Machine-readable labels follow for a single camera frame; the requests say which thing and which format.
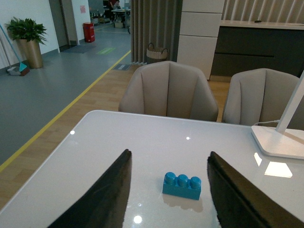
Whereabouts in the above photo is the white lamp cable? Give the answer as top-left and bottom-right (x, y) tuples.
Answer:
(253, 120), (280, 126)

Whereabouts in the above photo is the white desk lamp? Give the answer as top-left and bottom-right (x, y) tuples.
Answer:
(251, 75), (304, 160)

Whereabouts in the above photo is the beige curtain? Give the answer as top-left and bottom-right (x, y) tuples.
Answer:
(129, 0), (183, 63)

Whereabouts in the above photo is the blue three-stud block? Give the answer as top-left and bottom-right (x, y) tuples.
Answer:
(162, 172), (202, 200)

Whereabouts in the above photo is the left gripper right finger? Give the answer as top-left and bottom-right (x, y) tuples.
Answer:
(207, 152), (304, 228)

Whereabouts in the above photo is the woven basket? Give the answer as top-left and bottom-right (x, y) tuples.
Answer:
(146, 43), (168, 64)

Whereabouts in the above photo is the seated person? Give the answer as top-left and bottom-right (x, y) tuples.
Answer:
(108, 0), (121, 24)

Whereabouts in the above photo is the left beige chair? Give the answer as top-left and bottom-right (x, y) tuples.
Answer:
(118, 61), (219, 122)

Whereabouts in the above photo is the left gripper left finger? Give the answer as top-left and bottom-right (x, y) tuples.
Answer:
(49, 149), (132, 228)

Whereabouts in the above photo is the white cabinet column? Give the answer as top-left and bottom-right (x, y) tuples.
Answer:
(177, 0), (225, 79)

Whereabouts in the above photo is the right beige chair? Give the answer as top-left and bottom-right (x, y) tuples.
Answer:
(222, 68), (299, 127)

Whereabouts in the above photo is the dark counter cabinet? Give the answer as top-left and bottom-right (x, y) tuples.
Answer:
(211, 21), (304, 77)

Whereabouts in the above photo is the beige chair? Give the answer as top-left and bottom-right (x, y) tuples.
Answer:
(222, 68), (299, 127)
(118, 61), (219, 122)

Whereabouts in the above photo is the red bin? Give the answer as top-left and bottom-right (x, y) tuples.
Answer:
(83, 22), (95, 43)

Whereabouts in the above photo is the blue handled broom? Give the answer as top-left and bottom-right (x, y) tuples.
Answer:
(0, 25), (29, 76)

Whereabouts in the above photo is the potted green plant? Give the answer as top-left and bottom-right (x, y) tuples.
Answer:
(6, 17), (47, 69)

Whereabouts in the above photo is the grey dustpan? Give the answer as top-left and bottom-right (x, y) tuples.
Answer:
(7, 66), (21, 76)

